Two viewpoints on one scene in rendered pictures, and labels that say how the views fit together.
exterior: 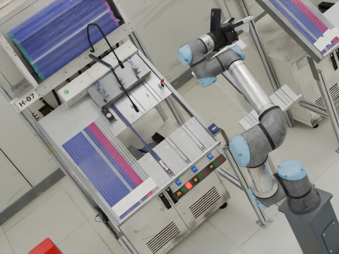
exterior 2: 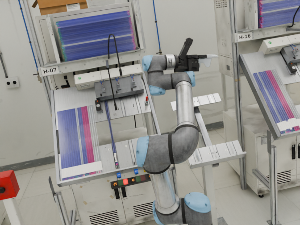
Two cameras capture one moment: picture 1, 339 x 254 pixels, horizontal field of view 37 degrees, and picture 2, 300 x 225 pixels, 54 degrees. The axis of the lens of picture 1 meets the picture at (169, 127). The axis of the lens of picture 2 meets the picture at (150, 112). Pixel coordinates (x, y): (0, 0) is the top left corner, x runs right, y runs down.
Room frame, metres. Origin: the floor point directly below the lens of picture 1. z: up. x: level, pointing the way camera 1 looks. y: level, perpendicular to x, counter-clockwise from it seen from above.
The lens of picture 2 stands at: (0.49, -0.40, 1.61)
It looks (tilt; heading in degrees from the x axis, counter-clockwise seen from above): 18 degrees down; 9
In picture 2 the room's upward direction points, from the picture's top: 9 degrees counter-clockwise
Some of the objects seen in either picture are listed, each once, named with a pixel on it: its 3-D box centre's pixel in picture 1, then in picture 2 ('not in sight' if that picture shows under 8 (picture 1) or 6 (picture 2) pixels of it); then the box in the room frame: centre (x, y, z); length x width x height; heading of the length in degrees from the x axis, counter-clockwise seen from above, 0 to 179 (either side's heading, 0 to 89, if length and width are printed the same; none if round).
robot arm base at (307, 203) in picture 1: (301, 194); not in sight; (1.68, -0.37, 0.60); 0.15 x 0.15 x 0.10
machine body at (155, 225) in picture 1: (150, 185); (119, 178); (2.70, 0.30, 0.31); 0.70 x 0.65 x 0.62; 105
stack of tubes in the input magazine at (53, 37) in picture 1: (64, 29); (97, 35); (2.60, 0.21, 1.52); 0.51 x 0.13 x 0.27; 105
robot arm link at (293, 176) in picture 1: (292, 177); (196, 209); (1.68, -0.36, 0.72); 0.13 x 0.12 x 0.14; 89
